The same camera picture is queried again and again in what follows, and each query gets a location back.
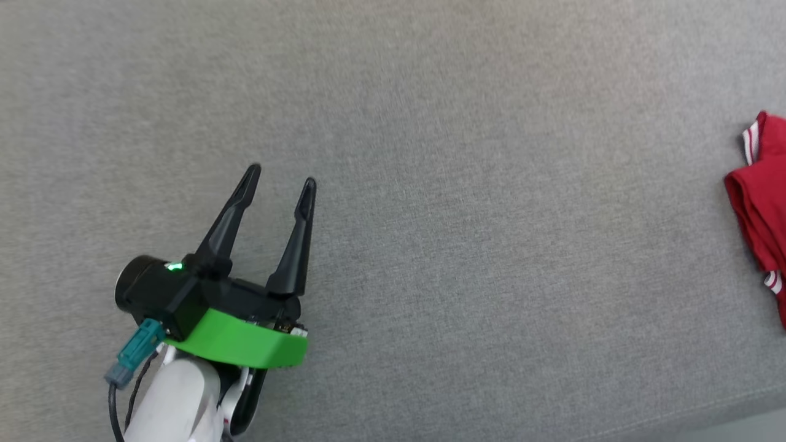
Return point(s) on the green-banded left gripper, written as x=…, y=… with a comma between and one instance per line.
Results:
x=245, y=337

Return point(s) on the red and white garment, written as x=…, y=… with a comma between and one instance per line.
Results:
x=764, y=209

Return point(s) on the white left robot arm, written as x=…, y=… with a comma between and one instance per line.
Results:
x=178, y=405

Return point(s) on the grey fabric sofa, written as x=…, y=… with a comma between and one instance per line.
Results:
x=491, y=215

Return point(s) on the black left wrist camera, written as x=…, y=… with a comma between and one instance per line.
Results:
x=156, y=294

